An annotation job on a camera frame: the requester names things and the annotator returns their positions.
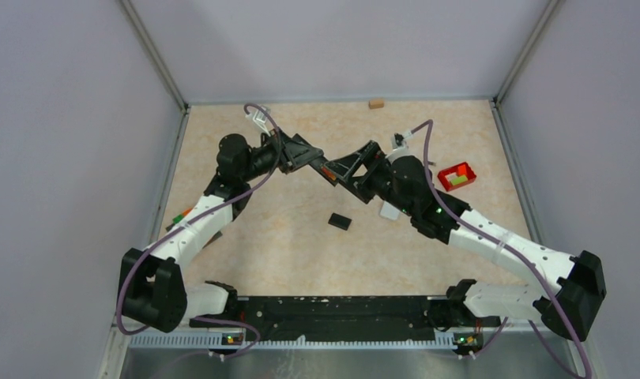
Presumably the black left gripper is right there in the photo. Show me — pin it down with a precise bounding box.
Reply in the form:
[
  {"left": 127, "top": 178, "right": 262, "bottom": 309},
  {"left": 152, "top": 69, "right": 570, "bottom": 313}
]
[{"left": 240, "top": 126, "right": 324, "bottom": 182}]

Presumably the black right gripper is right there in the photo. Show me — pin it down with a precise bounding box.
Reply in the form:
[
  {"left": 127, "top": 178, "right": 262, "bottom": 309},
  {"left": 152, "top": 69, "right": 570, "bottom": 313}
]
[{"left": 324, "top": 141, "right": 416, "bottom": 217}]

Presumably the black remote control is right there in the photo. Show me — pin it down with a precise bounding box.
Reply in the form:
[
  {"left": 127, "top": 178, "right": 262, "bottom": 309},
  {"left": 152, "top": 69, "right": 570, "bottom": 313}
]
[{"left": 309, "top": 157, "right": 339, "bottom": 186}]

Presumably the orange battery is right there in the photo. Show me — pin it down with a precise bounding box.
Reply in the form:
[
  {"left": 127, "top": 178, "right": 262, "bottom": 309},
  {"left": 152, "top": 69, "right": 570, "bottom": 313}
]
[{"left": 321, "top": 166, "right": 337, "bottom": 182}]

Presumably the black battery cover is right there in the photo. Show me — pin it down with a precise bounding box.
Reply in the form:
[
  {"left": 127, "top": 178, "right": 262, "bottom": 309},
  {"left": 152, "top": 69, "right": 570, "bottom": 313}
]
[{"left": 328, "top": 213, "right": 352, "bottom": 231}]

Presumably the white remote control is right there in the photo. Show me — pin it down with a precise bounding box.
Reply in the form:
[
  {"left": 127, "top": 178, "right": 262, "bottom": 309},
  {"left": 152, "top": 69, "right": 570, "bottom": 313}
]
[{"left": 379, "top": 201, "right": 401, "bottom": 221}]

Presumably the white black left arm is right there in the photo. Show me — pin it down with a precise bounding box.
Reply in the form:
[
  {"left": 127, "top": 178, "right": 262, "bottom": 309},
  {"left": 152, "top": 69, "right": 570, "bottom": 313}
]
[{"left": 116, "top": 132, "right": 323, "bottom": 335}]

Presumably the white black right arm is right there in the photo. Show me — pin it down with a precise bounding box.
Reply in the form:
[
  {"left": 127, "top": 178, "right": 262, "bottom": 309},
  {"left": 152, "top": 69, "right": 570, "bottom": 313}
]
[{"left": 316, "top": 141, "right": 607, "bottom": 342}]

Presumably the small wooden block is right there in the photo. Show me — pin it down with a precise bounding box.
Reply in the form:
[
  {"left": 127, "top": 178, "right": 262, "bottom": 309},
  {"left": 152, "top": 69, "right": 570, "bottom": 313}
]
[{"left": 367, "top": 99, "right": 385, "bottom": 110}]

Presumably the red plastic bin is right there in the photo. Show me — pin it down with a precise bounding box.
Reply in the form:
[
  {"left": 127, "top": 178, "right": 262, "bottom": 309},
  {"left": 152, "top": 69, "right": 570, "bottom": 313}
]
[{"left": 437, "top": 162, "right": 477, "bottom": 192}]

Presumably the green block in bin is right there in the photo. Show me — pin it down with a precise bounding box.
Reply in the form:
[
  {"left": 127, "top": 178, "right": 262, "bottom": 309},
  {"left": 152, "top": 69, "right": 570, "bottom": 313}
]
[{"left": 450, "top": 175, "right": 469, "bottom": 186}]

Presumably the orange green object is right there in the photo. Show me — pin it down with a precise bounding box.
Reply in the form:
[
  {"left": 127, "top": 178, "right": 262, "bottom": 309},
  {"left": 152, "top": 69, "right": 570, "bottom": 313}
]
[{"left": 164, "top": 208, "right": 223, "bottom": 248}]

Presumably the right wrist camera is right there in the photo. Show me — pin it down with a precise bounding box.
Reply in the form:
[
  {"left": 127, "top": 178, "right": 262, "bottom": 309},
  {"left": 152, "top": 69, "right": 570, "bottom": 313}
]
[{"left": 386, "top": 130, "right": 412, "bottom": 163}]

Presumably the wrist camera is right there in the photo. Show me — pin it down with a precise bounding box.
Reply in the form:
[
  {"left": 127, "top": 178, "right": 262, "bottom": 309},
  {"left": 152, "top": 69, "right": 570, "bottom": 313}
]
[
  {"left": 386, "top": 130, "right": 412, "bottom": 163},
  {"left": 245, "top": 107, "right": 272, "bottom": 136}
]

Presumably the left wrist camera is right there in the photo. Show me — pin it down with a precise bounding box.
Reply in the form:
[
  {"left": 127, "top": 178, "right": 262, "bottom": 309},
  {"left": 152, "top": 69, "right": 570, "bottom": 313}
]
[{"left": 245, "top": 107, "right": 272, "bottom": 136}]

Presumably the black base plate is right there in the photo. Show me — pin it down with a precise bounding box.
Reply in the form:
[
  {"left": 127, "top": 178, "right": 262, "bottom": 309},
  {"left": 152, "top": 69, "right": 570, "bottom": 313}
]
[{"left": 189, "top": 295, "right": 502, "bottom": 343}]

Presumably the aluminium frame rail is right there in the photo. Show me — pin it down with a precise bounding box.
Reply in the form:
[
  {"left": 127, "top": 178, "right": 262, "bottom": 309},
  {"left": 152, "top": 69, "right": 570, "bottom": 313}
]
[{"left": 110, "top": 313, "right": 588, "bottom": 351}]

